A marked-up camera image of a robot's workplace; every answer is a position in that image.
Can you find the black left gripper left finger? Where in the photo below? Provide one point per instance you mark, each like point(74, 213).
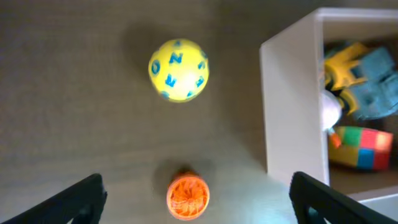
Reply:
point(82, 203)

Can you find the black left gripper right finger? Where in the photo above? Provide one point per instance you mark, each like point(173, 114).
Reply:
point(315, 202)

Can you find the colourful puzzle cube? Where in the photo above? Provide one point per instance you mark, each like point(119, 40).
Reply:
point(360, 148)

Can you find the white duck pink hat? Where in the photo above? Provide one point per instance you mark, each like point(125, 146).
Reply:
point(330, 114)

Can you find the grey yellow toy truck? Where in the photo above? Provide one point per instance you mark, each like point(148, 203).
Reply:
point(363, 79)

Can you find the yellow ball blue letters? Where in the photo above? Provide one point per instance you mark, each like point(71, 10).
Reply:
point(179, 70)

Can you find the orange round spinner toy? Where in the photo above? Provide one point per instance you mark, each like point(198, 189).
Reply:
point(188, 196)

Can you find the pink open box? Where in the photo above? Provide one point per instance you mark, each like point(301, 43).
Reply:
point(291, 76)

